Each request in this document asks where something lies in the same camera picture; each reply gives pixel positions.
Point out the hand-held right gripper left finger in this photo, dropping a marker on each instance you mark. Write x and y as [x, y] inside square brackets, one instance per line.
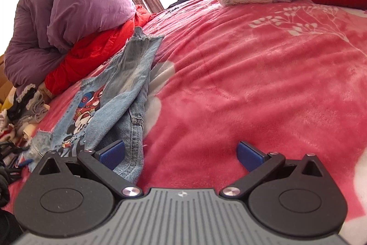
[112, 155]

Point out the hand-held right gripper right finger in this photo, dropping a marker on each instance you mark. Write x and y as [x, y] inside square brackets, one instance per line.
[249, 156]

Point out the red quilt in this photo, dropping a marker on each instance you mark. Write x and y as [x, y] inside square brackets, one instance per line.
[86, 55]

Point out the red white patterned garment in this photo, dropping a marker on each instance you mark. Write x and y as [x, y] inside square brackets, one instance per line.
[6, 128]

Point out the purple duvet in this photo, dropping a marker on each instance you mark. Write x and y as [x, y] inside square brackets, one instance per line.
[80, 9]

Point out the cream folded garment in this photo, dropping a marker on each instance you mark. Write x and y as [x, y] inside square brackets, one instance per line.
[28, 131]

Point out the grey ruffled folded garment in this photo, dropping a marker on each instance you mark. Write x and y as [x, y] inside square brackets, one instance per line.
[31, 113]

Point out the wooden headboard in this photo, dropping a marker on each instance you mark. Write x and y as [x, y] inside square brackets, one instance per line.
[5, 81]

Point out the striped cloth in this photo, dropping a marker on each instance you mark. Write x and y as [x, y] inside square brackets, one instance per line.
[11, 159]

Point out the denim jeans with cartoon patch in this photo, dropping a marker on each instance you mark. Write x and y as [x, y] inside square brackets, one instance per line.
[120, 84]

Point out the pink floral blanket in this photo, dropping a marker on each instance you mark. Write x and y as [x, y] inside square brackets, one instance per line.
[243, 84]

